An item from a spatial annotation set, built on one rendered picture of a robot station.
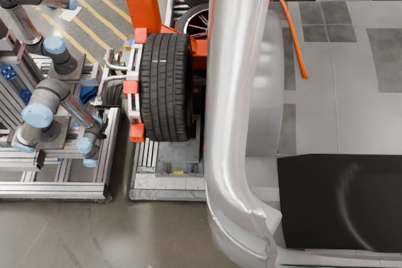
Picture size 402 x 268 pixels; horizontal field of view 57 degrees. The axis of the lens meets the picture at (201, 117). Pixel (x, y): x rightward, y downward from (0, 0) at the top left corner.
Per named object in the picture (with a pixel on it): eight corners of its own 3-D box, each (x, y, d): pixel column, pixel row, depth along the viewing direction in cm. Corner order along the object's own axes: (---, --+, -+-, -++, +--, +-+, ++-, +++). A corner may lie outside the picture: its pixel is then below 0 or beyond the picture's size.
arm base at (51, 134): (32, 142, 217) (24, 134, 208) (39, 120, 224) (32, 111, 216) (57, 142, 216) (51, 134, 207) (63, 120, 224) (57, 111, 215)
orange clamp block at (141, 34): (148, 43, 220) (147, 27, 218) (134, 43, 220) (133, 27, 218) (149, 43, 227) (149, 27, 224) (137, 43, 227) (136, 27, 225)
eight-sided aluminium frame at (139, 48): (151, 147, 239) (134, 100, 192) (140, 147, 239) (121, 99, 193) (158, 79, 267) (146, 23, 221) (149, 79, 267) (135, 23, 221)
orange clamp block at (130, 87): (141, 93, 203) (137, 93, 194) (127, 93, 203) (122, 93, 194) (140, 81, 202) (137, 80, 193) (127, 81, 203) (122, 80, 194)
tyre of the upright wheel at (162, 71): (184, 152, 199) (183, 26, 192) (140, 151, 201) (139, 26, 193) (194, 132, 265) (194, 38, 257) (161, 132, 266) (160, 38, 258)
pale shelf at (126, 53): (139, 85, 285) (138, 82, 282) (117, 85, 286) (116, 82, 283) (145, 43, 307) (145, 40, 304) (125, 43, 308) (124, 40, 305)
